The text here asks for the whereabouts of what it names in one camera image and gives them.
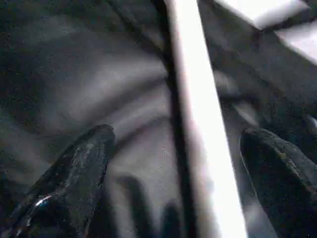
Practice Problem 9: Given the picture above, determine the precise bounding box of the white plastic table leg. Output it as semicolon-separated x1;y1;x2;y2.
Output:
162;0;249;238

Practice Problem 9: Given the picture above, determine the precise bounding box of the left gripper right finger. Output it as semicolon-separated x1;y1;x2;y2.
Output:
240;127;317;238

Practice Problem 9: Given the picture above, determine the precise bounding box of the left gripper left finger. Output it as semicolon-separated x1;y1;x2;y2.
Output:
0;124;116;238

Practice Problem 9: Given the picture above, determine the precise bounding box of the black work mat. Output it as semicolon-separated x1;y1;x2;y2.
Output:
0;0;317;238

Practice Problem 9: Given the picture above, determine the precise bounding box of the white flat board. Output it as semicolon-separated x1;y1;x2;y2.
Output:
213;0;317;66

